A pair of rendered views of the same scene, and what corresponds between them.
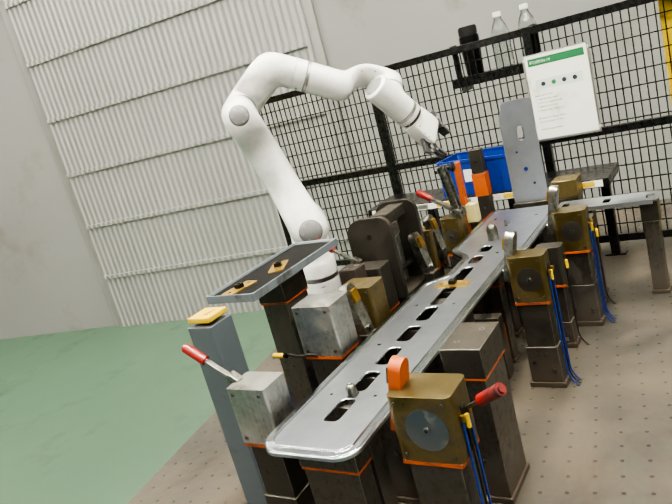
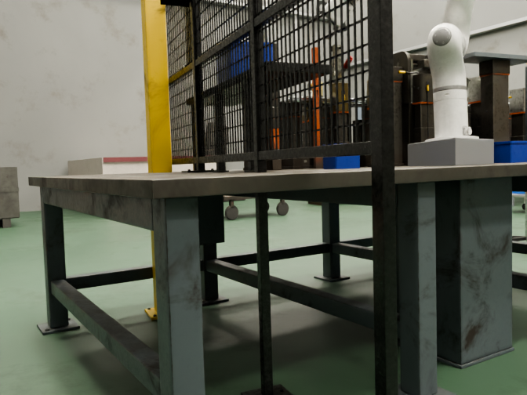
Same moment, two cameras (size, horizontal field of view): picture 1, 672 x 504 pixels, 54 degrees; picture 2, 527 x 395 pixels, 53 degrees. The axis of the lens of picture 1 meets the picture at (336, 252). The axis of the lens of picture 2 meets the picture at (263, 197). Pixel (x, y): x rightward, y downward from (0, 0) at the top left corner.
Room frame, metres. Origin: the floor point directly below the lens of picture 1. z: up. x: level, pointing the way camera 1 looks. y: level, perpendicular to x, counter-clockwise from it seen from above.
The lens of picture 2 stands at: (4.09, 0.55, 0.72)
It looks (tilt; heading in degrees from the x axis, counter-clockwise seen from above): 4 degrees down; 213
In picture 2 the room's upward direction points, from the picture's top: 2 degrees counter-clockwise
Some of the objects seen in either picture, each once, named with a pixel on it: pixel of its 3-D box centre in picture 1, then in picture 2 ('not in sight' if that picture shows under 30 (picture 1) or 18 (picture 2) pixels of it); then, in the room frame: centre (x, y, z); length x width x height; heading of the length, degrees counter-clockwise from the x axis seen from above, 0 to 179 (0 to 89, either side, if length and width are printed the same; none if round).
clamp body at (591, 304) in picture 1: (584, 266); (308, 133); (1.76, -0.67, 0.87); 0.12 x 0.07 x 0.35; 56
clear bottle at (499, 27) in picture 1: (501, 39); not in sight; (2.52, -0.80, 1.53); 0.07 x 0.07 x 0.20
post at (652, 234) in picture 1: (655, 245); not in sight; (1.85, -0.92, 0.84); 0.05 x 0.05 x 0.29; 56
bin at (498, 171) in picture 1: (485, 170); (243, 68); (2.40, -0.61, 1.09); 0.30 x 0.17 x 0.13; 46
